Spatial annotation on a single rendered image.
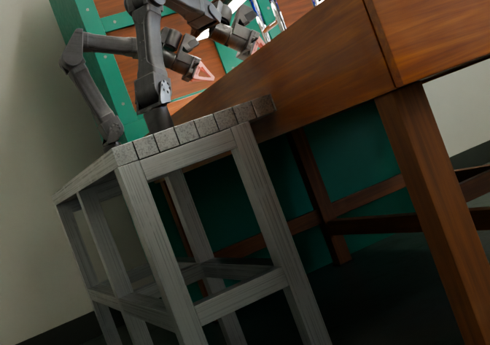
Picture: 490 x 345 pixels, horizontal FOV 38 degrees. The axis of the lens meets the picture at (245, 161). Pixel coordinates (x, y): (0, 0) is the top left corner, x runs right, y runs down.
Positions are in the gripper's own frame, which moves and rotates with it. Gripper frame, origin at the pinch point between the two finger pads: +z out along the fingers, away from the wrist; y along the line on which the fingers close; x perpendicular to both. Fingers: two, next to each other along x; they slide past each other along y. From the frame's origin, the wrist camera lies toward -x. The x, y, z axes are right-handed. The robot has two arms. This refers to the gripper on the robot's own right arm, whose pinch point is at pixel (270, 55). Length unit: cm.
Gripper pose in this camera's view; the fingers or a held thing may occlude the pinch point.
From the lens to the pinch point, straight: 215.5
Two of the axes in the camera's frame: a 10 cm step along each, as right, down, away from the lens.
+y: -3.2, 1.2, 9.4
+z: 9.0, 3.6, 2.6
